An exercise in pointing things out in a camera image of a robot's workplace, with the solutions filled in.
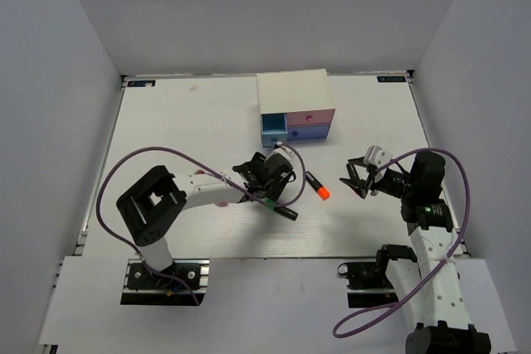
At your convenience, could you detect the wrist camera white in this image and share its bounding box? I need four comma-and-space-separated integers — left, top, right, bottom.
267, 142, 295, 167
363, 145, 392, 168

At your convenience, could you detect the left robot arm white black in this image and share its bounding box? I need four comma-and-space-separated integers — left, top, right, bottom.
116, 147, 295, 287

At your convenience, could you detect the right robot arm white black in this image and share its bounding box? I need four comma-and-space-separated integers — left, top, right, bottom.
333, 146, 492, 353

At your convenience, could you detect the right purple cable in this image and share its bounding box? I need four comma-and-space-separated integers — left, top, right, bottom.
332, 147, 471, 338

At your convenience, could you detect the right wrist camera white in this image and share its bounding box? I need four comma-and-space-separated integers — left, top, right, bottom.
363, 145, 392, 168

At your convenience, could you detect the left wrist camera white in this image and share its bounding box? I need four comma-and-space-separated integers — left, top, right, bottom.
267, 142, 295, 167

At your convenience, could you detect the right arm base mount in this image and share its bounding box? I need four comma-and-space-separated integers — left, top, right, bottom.
337, 261, 398, 309

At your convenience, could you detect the right table label sticker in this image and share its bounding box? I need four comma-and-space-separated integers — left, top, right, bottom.
377, 75, 407, 83

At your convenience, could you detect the green highlighter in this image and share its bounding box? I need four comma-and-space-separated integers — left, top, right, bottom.
267, 201, 299, 221

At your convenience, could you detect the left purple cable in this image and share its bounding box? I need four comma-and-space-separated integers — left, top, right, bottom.
95, 144, 307, 304

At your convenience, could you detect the pink highlighter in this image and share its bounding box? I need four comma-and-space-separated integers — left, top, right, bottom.
347, 168, 367, 199

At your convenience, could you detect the clear paper clip jar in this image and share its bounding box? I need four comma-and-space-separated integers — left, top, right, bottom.
265, 186, 281, 202

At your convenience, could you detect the pink drawer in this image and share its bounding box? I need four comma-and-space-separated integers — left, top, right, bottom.
286, 109, 335, 127

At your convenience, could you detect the table label sticker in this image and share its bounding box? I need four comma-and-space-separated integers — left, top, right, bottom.
126, 80, 156, 88
377, 75, 407, 83

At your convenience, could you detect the white drawer cabinet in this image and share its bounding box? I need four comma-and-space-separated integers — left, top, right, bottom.
256, 69, 336, 143

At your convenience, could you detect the left table label sticker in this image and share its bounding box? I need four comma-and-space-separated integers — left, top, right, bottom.
126, 80, 156, 88

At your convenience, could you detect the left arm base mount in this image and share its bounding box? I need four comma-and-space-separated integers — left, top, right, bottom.
120, 259, 210, 307

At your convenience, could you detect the light blue drawer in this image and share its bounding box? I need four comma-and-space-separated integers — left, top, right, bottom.
261, 114, 288, 148

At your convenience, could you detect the orange highlighter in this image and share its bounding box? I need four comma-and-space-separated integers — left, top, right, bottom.
305, 171, 330, 201

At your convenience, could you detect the purple cable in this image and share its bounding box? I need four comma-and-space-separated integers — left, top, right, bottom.
95, 144, 307, 304
332, 147, 471, 338

